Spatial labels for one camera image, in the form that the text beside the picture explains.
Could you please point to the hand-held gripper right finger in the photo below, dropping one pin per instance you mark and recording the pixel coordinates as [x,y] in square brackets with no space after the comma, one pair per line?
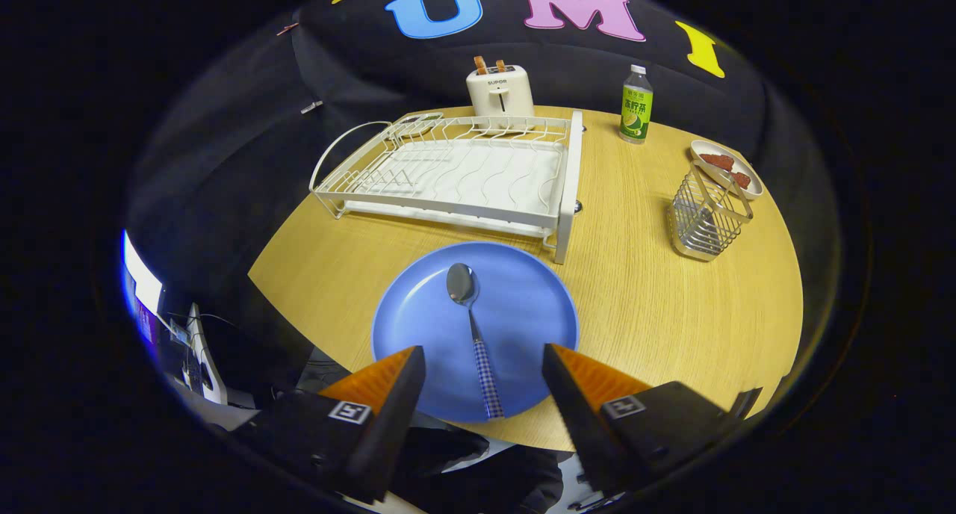
[582,424]

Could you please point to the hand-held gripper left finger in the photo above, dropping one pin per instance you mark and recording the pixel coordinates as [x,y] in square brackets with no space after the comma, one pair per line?
[388,432]

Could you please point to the blue plate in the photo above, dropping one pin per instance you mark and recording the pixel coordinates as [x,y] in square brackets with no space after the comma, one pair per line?
[515,312]

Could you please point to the small white oval dish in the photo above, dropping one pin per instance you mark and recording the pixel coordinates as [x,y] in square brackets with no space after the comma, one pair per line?
[706,149]

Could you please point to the white desk stand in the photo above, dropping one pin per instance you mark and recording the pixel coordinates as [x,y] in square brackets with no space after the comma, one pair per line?
[203,357]

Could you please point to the lit computer monitor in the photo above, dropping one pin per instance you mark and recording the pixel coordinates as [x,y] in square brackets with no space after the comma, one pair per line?
[142,282]

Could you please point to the red-brown cookie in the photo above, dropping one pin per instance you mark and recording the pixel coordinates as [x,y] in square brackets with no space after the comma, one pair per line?
[741,179]
[717,161]

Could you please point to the black backdrop cloth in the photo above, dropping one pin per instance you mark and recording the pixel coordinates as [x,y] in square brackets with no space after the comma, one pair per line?
[246,163]

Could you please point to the white divided sauce tray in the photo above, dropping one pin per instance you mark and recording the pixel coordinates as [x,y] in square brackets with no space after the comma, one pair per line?
[422,116]

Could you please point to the green label drink bottle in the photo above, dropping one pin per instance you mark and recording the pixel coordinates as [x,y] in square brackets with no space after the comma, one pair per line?
[635,110]

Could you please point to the silver clip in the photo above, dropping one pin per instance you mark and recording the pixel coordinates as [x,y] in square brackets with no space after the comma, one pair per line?
[311,107]

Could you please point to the white toaster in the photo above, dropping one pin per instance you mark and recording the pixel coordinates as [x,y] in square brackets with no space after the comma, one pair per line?
[500,96]

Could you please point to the copper clip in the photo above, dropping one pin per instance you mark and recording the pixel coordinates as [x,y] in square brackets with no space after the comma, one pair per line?
[287,29]

